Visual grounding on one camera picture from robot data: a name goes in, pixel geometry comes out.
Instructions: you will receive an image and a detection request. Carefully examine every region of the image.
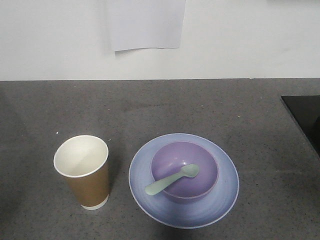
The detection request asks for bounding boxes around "blue round plate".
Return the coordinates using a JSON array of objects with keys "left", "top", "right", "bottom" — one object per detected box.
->
[{"left": 128, "top": 133, "right": 239, "bottom": 229}]

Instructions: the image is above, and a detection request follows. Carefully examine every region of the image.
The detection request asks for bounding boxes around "white paper sheet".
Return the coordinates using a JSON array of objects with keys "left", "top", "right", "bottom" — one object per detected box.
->
[{"left": 106, "top": 0, "right": 186, "bottom": 52}]

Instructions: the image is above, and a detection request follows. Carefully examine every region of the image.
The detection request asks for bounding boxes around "black glass cooktop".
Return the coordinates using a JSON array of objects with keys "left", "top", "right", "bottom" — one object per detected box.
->
[{"left": 281, "top": 95, "right": 320, "bottom": 156}]

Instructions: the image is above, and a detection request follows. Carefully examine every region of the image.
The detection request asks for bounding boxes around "purple plastic bowl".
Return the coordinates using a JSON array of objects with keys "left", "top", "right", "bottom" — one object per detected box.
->
[{"left": 150, "top": 141, "right": 220, "bottom": 204}]

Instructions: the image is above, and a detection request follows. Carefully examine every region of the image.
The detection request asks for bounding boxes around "mint green plastic spoon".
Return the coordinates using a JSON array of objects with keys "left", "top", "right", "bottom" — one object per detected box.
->
[{"left": 144, "top": 164, "right": 200, "bottom": 196}]

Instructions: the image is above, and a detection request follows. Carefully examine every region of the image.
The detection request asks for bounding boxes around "brown paper cup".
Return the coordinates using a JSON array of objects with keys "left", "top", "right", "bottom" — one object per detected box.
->
[{"left": 53, "top": 135, "right": 110, "bottom": 211}]

